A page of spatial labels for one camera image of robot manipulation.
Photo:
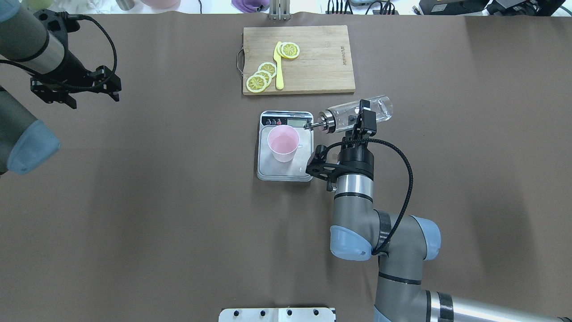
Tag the lemon slice top right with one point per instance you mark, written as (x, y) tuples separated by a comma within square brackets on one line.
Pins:
[(289, 50)]

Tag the lemon slice upper left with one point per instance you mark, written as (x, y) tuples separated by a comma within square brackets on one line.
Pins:
[(269, 67)]

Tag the lemon slice under top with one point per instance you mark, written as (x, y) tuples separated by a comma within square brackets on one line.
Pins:
[(278, 49)]

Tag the lemon slice front left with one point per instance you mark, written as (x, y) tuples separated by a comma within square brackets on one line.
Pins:
[(256, 84)]

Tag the silver digital kitchen scale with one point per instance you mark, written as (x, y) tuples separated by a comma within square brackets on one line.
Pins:
[(268, 168)]

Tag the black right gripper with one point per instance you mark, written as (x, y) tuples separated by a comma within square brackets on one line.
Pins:
[(356, 157)]

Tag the lemon slice middle left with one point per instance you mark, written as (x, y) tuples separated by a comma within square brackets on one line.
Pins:
[(267, 76)]

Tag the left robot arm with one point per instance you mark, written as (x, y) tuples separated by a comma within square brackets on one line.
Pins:
[(37, 43)]

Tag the pink plastic cup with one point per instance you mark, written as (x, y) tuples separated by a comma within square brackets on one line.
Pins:
[(283, 141)]

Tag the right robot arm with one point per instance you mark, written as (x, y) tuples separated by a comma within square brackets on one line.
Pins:
[(401, 243)]

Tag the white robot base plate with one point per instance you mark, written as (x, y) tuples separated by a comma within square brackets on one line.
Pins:
[(285, 314)]

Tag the pink bowl with ice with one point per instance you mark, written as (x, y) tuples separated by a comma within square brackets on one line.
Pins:
[(160, 4)]

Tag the glass sauce bottle metal spout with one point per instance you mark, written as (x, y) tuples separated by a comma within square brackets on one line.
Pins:
[(336, 118)]

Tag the yellow plastic knife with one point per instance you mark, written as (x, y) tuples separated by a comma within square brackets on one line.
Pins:
[(279, 81)]

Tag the wooden cutting board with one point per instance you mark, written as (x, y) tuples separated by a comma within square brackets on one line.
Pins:
[(324, 64)]

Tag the aluminium frame post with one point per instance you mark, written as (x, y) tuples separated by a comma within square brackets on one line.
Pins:
[(279, 10)]

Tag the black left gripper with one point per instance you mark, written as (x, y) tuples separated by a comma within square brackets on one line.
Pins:
[(77, 70)]

